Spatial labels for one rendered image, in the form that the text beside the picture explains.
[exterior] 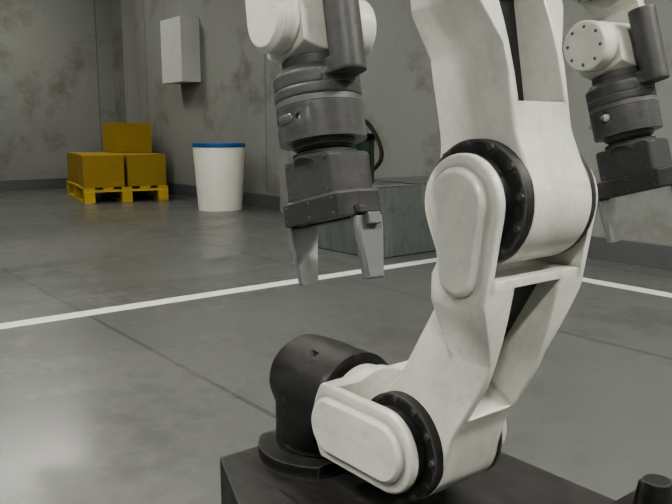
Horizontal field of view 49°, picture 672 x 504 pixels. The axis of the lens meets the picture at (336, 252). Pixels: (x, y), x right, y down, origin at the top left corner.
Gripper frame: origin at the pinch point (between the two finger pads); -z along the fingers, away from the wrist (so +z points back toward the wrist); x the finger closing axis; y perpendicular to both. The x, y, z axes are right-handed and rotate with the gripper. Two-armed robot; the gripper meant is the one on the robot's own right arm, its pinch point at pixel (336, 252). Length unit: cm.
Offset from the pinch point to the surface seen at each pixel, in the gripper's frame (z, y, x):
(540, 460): -46, 81, -43
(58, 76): 256, 234, -788
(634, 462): -49, 96, -31
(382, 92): 119, 304, -324
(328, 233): 20, 211, -281
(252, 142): 121, 303, -500
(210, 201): 69, 254, -497
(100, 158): 128, 207, -615
